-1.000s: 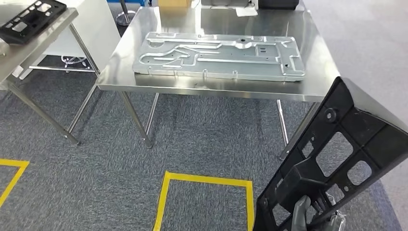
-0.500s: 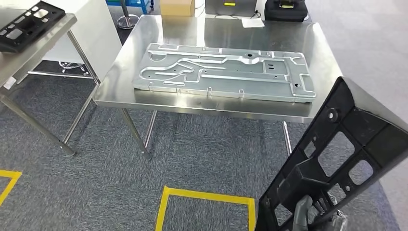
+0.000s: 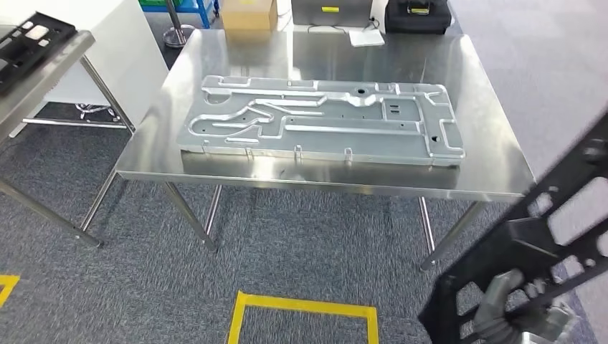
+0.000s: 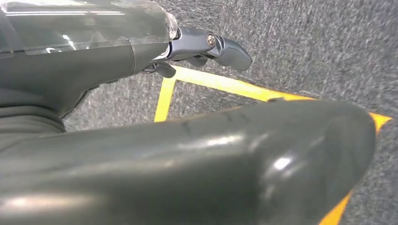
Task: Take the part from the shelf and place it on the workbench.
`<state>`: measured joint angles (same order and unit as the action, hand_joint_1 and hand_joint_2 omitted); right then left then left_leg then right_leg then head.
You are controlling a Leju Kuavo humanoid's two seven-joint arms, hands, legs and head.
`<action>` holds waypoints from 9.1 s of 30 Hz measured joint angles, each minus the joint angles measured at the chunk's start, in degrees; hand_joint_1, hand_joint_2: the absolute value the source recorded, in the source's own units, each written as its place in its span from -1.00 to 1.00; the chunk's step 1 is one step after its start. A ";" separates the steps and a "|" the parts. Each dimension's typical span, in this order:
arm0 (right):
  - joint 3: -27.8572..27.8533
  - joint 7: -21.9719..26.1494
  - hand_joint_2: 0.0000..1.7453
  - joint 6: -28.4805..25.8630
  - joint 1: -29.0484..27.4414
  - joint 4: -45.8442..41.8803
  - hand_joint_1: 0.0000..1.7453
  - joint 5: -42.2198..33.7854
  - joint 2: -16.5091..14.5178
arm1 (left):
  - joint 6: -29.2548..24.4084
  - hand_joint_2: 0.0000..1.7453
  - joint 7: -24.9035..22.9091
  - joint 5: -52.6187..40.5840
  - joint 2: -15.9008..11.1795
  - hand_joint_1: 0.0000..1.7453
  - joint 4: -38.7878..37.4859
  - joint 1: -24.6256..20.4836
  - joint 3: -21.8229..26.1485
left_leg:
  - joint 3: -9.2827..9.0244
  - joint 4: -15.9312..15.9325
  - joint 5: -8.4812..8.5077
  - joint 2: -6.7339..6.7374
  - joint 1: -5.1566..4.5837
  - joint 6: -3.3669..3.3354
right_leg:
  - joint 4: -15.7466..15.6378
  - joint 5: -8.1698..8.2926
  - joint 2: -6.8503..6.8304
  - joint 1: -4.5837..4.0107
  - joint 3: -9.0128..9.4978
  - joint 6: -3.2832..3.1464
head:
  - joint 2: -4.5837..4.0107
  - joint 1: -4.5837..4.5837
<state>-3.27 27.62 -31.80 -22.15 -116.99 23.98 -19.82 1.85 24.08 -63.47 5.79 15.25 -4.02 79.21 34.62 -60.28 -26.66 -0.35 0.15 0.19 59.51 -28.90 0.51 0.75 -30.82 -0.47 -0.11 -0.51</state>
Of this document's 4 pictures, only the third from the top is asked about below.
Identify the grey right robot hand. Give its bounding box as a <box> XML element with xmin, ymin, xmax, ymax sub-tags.
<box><xmin>471</xmin><ymin>268</ymin><xmax>579</xmax><ymax>344</ymax></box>

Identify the black plastic frame part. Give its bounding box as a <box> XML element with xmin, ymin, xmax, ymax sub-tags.
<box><xmin>417</xmin><ymin>107</ymin><xmax>608</xmax><ymax>344</ymax></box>
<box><xmin>0</xmin><ymin>11</ymin><xmax>78</xmax><ymax>96</ymax></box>

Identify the stainless steel workbench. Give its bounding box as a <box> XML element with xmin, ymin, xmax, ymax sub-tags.
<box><xmin>115</xmin><ymin>28</ymin><xmax>538</xmax><ymax>272</ymax></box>

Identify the yellow floor tape square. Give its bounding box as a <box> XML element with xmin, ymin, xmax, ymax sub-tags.
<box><xmin>0</xmin><ymin>274</ymin><xmax>22</xmax><ymax>307</ymax></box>
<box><xmin>227</xmin><ymin>290</ymin><xmax>381</xmax><ymax>344</ymax></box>

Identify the grey stamped metal panel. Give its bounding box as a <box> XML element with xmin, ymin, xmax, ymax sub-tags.
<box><xmin>176</xmin><ymin>74</ymin><xmax>467</xmax><ymax>168</ymax></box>

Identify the black equipment bag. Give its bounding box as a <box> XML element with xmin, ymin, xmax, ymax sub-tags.
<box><xmin>384</xmin><ymin>0</ymin><xmax>453</xmax><ymax>36</ymax></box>

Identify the white paper sheet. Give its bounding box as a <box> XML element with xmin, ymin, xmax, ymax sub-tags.
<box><xmin>348</xmin><ymin>29</ymin><xmax>386</xmax><ymax>48</ymax></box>

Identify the grey panel with yellow label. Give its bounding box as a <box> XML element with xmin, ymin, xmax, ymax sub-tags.
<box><xmin>290</xmin><ymin>0</ymin><xmax>374</xmax><ymax>27</ymax></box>

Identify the brown cardboard box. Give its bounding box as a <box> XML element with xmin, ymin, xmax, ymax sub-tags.
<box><xmin>220</xmin><ymin>0</ymin><xmax>280</xmax><ymax>32</ymax></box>

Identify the blue metal cart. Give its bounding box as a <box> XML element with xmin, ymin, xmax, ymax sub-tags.
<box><xmin>138</xmin><ymin>0</ymin><xmax>221</xmax><ymax>30</ymax></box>

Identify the chrome stanchion with round base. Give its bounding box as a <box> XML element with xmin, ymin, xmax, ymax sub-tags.
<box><xmin>162</xmin><ymin>0</ymin><xmax>196</xmax><ymax>49</ymax></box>

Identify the chrome star chair base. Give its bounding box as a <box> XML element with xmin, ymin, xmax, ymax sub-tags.
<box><xmin>75</xmin><ymin>102</ymin><xmax>120</xmax><ymax>123</ymax></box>

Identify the steel side table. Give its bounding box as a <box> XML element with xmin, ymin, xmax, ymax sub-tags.
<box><xmin>0</xmin><ymin>29</ymin><xmax>137</xmax><ymax>249</ymax></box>

